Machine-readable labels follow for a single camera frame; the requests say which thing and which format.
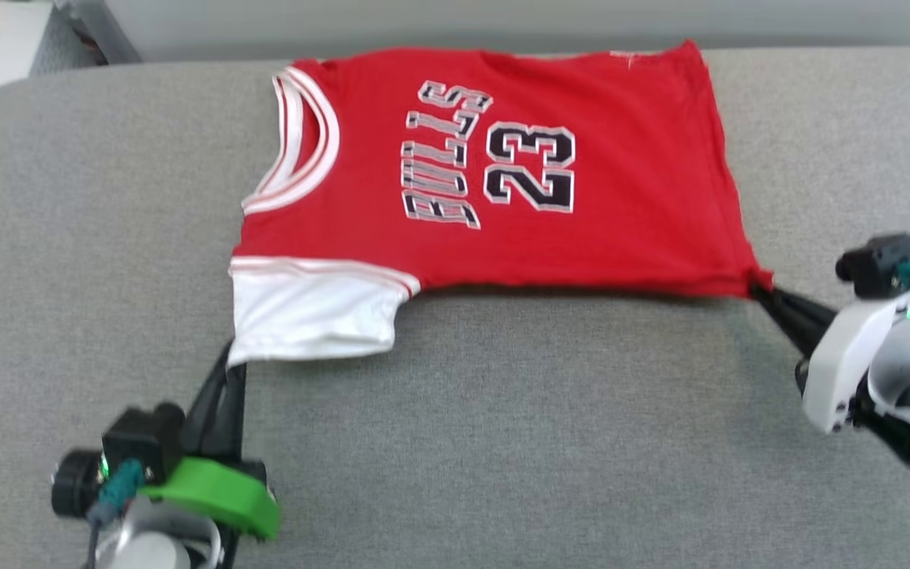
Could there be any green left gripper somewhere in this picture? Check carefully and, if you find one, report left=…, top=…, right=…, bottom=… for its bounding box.
left=50, top=346, right=281, bottom=543

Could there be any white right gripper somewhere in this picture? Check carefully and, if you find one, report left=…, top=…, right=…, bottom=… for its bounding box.
left=750, top=281, right=910, bottom=435

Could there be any red white basketball jersey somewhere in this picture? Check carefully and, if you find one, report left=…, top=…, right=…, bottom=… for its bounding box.
left=227, top=39, right=775, bottom=369

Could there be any grey fabric sofa cushion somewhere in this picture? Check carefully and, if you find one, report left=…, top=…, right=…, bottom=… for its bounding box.
left=0, top=46, right=910, bottom=569

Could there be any left camera cable teal plug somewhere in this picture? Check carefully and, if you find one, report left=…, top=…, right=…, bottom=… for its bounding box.
left=85, top=459, right=146, bottom=569

